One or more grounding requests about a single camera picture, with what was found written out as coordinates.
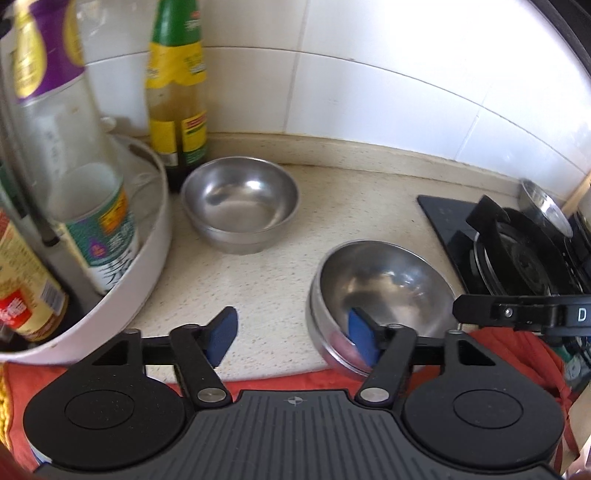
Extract yellow chenille mat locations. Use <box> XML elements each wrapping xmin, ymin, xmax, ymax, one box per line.
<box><xmin>0</xmin><ymin>364</ymin><xmax>14</xmax><ymax>444</ymax></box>

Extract large steel bowl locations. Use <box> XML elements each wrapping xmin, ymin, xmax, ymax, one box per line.
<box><xmin>180</xmin><ymin>156</ymin><xmax>301</xmax><ymax>256</ymax></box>

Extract vinegar bottle yellow cap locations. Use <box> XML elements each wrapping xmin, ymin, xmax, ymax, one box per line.
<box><xmin>0</xmin><ymin>208</ymin><xmax>70</xmax><ymax>344</ymax></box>

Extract black range hood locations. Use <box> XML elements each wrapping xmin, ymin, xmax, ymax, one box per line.
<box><xmin>526</xmin><ymin>0</ymin><xmax>591</xmax><ymax>79</ymax></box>

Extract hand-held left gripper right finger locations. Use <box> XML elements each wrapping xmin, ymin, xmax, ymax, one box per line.
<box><xmin>348</xmin><ymin>307</ymin><xmax>520</xmax><ymax>408</ymax></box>

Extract black gas stove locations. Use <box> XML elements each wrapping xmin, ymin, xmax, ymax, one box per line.
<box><xmin>418</xmin><ymin>194</ymin><xmax>591</xmax><ymax>370</ymax></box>

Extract round steel vessel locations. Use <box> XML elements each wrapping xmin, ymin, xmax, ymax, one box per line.
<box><xmin>518</xmin><ymin>179</ymin><xmax>574</xmax><ymax>238</ymax></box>

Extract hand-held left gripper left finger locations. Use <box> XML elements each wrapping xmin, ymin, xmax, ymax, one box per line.
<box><xmin>69</xmin><ymin>306</ymin><xmax>239</xmax><ymax>409</ymax></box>

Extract clear bottle purple neck label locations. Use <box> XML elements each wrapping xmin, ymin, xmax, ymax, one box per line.
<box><xmin>0</xmin><ymin>0</ymin><xmax>141</xmax><ymax>296</ymax></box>

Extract oil bottle green yellow label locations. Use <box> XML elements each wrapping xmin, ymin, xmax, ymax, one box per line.
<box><xmin>145</xmin><ymin>0</ymin><xmax>209</xmax><ymax>193</ymax></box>

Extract medium steel bowl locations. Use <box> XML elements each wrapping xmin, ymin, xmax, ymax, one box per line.
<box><xmin>309</xmin><ymin>240</ymin><xmax>458</xmax><ymax>381</ymax></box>

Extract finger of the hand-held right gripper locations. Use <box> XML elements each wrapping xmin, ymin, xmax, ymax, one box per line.
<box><xmin>452</xmin><ymin>293</ymin><xmax>497</xmax><ymax>329</ymax></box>

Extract red cloth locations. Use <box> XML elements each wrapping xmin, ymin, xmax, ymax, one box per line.
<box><xmin>0</xmin><ymin>325</ymin><xmax>580</xmax><ymax>467</ymax></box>

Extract white rotating bottle rack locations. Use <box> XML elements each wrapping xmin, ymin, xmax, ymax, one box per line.
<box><xmin>0</xmin><ymin>117</ymin><xmax>174</xmax><ymax>365</ymax></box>

